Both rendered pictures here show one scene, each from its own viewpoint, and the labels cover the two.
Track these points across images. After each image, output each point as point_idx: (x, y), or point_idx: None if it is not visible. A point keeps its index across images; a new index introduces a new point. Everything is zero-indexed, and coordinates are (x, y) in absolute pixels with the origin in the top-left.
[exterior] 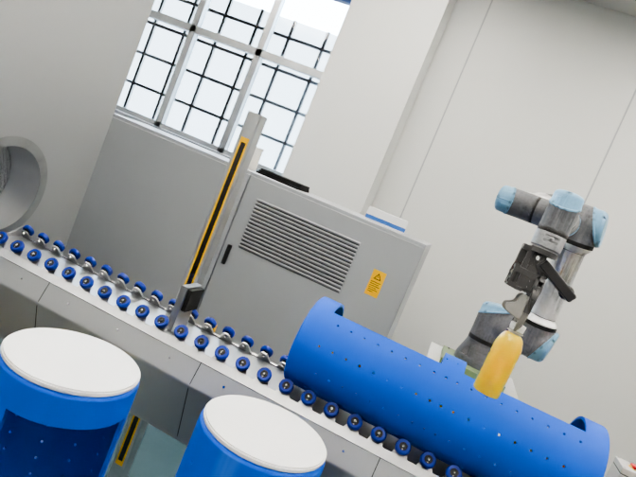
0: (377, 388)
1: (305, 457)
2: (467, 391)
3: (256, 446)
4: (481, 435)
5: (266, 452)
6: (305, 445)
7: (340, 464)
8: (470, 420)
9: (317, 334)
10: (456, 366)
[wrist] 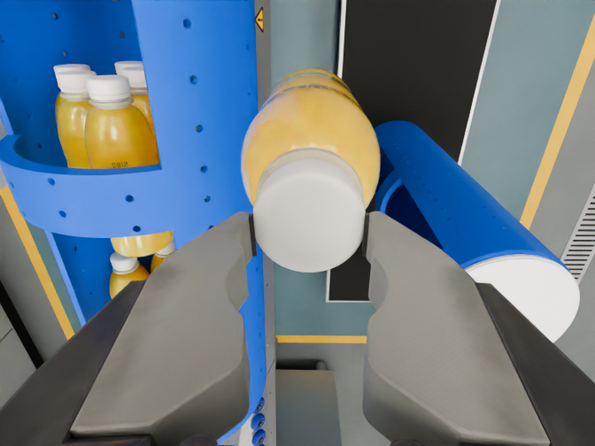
0: (262, 264)
1: (537, 274)
2: (210, 135)
3: (552, 313)
4: (253, 42)
5: (559, 303)
6: (505, 281)
7: None
8: (249, 85)
9: (254, 390)
10: (149, 196)
